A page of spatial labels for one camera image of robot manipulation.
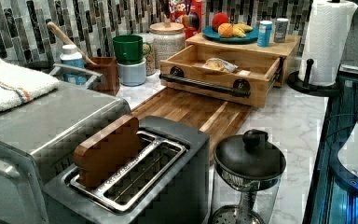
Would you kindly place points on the wooden drawer with black handle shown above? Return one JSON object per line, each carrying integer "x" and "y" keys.
{"x": 234, "y": 75}

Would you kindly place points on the bagged food in drawer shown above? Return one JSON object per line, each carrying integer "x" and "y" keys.
{"x": 219, "y": 65}

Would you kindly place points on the wooden drawer cabinet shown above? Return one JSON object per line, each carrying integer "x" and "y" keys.
{"x": 288, "y": 50}

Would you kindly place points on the wooden cutting board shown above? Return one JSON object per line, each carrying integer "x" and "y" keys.
{"x": 216, "y": 117}

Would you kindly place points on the light blue mug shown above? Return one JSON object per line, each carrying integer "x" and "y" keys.
{"x": 132, "y": 74}

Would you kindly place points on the clear jar with plastic lid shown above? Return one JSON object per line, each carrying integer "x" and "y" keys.
{"x": 149, "y": 53}

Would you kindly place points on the brown toy bread slice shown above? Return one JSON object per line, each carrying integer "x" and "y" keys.
{"x": 103, "y": 154}

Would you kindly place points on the grey two-slot toaster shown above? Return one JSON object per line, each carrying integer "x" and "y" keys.
{"x": 166, "y": 184}

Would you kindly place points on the green mug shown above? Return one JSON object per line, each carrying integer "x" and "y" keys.
{"x": 129, "y": 49}

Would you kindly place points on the black-lidded french press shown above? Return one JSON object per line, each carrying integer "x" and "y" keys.
{"x": 247, "y": 172}

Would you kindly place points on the brown wooden utensil holder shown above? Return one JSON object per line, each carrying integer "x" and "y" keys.
{"x": 107, "y": 66}

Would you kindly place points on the orange toy fruit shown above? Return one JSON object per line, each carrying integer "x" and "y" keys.
{"x": 225, "y": 30}

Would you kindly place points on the red Froot Loops box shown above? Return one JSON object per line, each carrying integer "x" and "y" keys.
{"x": 189, "y": 13}

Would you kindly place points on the yellow toy banana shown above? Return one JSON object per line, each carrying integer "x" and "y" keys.
{"x": 240, "y": 29}

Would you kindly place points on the red toy apple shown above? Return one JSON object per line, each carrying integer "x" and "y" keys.
{"x": 218, "y": 19}

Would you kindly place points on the grey metal rack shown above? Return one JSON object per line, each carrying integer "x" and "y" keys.
{"x": 93, "y": 78}

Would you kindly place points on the blue salt shaker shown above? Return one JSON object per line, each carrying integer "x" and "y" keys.
{"x": 264, "y": 32}

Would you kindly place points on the black paper towel holder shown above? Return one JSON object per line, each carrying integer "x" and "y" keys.
{"x": 304, "y": 86}

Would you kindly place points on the blue bottle with white cap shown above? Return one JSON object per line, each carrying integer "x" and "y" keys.
{"x": 71, "y": 56}

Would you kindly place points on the grey pepper shaker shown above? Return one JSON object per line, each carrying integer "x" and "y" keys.
{"x": 280, "y": 30}

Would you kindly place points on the silver toaster oven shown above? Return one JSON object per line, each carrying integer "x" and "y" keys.
{"x": 37, "y": 141}

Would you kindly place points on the white paper towel roll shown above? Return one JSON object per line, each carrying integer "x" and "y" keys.
{"x": 325, "y": 40}

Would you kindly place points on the white striped folded towel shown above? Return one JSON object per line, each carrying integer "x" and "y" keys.
{"x": 20, "y": 85}

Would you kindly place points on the wooden spoon handle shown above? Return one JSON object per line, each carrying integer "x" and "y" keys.
{"x": 66, "y": 40}

